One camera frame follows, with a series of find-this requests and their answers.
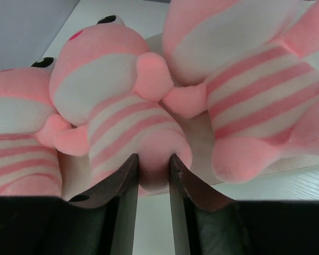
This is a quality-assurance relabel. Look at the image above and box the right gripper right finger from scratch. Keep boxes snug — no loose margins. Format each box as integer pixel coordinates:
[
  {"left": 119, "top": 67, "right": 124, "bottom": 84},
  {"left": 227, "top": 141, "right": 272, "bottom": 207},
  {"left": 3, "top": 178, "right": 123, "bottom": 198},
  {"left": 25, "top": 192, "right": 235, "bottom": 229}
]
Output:
[{"left": 169, "top": 155, "right": 319, "bottom": 254}]

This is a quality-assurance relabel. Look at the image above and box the pink plush under shelf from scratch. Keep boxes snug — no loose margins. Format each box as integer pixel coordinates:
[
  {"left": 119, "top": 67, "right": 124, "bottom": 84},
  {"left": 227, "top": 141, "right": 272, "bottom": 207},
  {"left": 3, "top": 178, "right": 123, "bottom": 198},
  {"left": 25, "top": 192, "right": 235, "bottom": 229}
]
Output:
[{"left": 0, "top": 57, "right": 70, "bottom": 197}]

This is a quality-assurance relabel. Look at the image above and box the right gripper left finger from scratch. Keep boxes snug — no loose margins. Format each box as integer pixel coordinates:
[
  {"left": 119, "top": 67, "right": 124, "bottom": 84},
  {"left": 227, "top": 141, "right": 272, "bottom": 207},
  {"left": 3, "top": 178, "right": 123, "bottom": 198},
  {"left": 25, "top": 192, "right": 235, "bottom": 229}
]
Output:
[{"left": 0, "top": 154, "right": 139, "bottom": 254}]

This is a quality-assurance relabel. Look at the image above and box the pink striped plush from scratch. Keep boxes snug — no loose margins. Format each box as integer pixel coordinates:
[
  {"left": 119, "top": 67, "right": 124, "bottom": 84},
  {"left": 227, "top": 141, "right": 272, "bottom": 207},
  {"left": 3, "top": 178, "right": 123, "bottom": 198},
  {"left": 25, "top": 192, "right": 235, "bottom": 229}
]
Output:
[
  {"left": 49, "top": 15, "right": 193, "bottom": 195},
  {"left": 162, "top": 1, "right": 319, "bottom": 183}
]

